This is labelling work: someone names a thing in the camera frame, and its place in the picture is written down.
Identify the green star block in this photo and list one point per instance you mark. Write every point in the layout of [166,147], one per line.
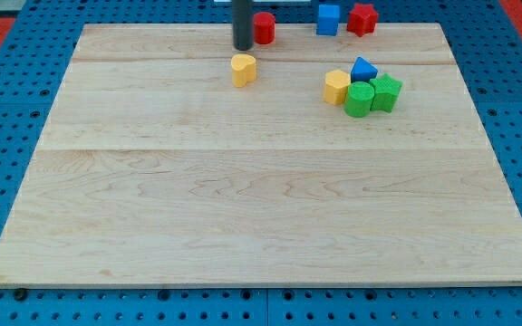
[386,92]

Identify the blue triangle block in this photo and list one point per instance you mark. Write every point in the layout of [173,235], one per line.
[363,71]

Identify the yellow hexagon block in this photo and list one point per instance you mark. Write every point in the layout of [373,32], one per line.
[336,85]

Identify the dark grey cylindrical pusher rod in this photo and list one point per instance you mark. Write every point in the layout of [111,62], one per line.
[242,24]

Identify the red cylinder block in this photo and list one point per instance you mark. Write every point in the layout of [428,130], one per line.
[264,27]

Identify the yellow heart block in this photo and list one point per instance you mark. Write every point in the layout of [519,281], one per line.
[243,68]

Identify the light wooden board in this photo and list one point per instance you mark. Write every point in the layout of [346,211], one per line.
[154,171]

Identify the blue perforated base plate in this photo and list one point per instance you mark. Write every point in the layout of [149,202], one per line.
[33,59]

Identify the green cylinder block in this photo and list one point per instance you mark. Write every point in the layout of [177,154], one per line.
[359,99]

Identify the blue cube block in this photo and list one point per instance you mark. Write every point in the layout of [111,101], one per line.
[328,19]

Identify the red star block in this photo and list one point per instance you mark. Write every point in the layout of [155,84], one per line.
[362,19]

